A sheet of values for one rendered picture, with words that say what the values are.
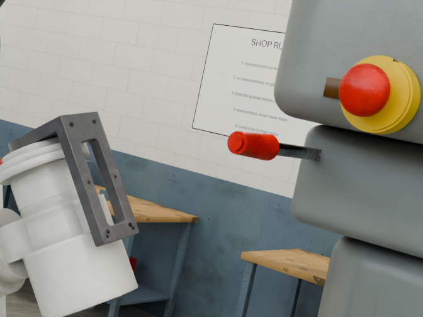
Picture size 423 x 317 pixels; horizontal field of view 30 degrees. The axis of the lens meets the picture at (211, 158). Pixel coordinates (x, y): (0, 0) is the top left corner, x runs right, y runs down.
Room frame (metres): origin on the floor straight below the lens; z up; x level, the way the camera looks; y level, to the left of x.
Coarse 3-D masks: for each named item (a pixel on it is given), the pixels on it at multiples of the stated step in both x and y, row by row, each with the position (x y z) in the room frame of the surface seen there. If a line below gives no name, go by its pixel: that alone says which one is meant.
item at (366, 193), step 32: (320, 128) 0.77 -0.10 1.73; (320, 160) 0.76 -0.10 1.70; (352, 160) 0.74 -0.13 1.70; (384, 160) 0.72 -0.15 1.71; (416, 160) 0.70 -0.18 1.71; (320, 192) 0.75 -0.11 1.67; (352, 192) 0.73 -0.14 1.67; (384, 192) 0.72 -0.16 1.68; (416, 192) 0.70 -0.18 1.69; (320, 224) 0.75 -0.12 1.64; (352, 224) 0.73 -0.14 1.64; (384, 224) 0.71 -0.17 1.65; (416, 224) 0.70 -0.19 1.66; (416, 256) 0.70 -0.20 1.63
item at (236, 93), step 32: (224, 32) 6.18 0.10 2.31; (256, 32) 6.01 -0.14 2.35; (224, 64) 6.14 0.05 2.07; (256, 64) 5.98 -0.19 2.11; (224, 96) 6.11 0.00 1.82; (256, 96) 5.94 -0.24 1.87; (192, 128) 6.25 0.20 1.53; (224, 128) 6.07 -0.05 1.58; (256, 128) 5.91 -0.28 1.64; (288, 128) 5.76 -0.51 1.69
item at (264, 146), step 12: (240, 132) 0.65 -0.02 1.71; (228, 144) 0.65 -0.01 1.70; (240, 144) 0.64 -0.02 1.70; (252, 144) 0.65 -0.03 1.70; (264, 144) 0.67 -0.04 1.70; (276, 144) 0.68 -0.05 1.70; (288, 144) 0.71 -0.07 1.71; (252, 156) 0.66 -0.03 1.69; (264, 156) 0.67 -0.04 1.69; (288, 156) 0.72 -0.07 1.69; (300, 156) 0.73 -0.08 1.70; (312, 156) 0.75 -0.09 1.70
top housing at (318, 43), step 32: (320, 0) 0.67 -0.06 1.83; (352, 0) 0.65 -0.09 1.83; (384, 0) 0.64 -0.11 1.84; (416, 0) 0.62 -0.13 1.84; (288, 32) 0.70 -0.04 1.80; (320, 32) 0.67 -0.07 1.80; (352, 32) 0.65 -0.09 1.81; (384, 32) 0.63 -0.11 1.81; (416, 32) 0.62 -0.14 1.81; (288, 64) 0.69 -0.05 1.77; (320, 64) 0.66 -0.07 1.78; (352, 64) 0.65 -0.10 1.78; (416, 64) 0.62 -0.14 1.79; (288, 96) 0.68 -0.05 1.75; (320, 96) 0.66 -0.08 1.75; (352, 128) 0.66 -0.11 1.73; (416, 128) 0.61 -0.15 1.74
